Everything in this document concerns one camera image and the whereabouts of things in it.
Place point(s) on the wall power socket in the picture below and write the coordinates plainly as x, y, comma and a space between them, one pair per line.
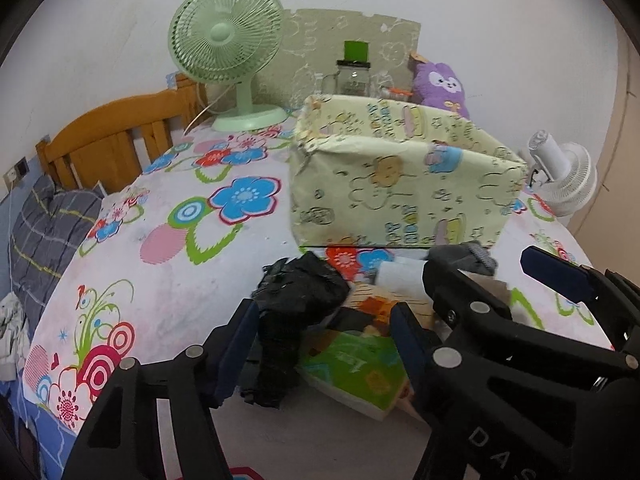
16, 173

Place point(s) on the purple plush bunny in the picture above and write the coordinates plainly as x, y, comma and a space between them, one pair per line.
436, 85

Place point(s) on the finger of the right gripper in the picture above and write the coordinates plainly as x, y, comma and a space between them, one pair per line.
576, 282
453, 291

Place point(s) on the green cup on jar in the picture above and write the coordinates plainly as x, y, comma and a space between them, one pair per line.
356, 51

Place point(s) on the yellow cartoon storage box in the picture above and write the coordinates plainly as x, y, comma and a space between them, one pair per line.
382, 173

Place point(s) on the green desk fan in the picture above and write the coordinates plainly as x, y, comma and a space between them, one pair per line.
229, 42

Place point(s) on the toothpick jar orange lid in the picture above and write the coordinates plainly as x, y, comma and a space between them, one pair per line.
393, 93

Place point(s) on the grey drawstring pouch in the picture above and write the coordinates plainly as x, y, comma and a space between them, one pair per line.
468, 257

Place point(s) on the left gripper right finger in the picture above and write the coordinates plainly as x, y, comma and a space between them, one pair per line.
513, 402

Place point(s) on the white standing fan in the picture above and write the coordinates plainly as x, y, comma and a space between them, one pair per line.
562, 175

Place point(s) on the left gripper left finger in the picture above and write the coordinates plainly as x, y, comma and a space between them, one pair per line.
120, 439

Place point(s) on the black plastic bag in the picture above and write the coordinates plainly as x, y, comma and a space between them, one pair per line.
293, 295

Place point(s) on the crumpled white cloth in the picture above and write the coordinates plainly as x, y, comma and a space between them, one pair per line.
14, 339

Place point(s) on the white cloth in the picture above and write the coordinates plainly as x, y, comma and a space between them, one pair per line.
402, 276
14, 339

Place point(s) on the green orange snack box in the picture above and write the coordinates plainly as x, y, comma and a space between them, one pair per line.
354, 360

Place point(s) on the glass mason jar mug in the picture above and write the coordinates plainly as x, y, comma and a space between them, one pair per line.
352, 78

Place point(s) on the grey plaid pillow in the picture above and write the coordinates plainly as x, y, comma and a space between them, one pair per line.
45, 236

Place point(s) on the green cartoon patterned board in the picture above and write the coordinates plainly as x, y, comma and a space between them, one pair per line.
313, 41

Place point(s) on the floral tablecloth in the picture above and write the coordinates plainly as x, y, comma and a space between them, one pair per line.
172, 254

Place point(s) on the beige door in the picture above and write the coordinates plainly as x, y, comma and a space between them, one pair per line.
607, 229

